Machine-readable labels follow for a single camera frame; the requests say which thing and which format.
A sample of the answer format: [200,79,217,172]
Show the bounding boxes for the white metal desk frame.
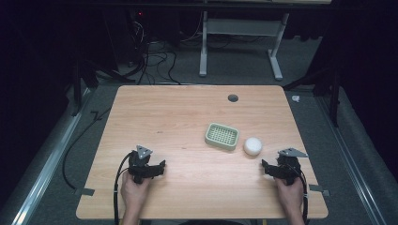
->
[199,10,290,82]

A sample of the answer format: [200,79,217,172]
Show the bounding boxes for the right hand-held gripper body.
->
[276,147,310,186]

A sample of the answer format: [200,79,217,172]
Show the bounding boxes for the aluminium floor rail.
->
[315,97,389,225]
[6,88,95,225]

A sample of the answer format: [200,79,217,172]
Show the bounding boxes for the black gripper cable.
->
[290,163,310,225]
[113,151,135,225]

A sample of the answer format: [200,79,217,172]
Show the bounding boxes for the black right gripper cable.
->
[290,163,310,225]

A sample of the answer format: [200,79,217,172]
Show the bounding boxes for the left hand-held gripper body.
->
[127,144,154,185]

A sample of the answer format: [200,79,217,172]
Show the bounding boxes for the round white soap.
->
[243,136,264,157]

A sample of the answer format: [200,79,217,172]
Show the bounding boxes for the person's left hand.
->
[120,171,153,211]

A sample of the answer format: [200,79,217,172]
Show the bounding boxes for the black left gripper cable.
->
[113,151,135,225]

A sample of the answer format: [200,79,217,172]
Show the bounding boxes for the person's right hand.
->
[274,176,305,214]

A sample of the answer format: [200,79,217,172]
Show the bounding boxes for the grey tape strip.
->
[308,184,331,197]
[74,187,96,197]

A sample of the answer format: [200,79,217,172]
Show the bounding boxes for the long black floor cable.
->
[61,107,112,191]

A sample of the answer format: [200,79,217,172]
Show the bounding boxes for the green soap dish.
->
[205,122,240,152]

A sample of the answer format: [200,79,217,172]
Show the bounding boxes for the black metal stand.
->
[69,55,137,117]
[283,62,342,128]

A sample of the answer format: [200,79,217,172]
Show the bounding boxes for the tangle of black floor cables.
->
[126,18,182,86]

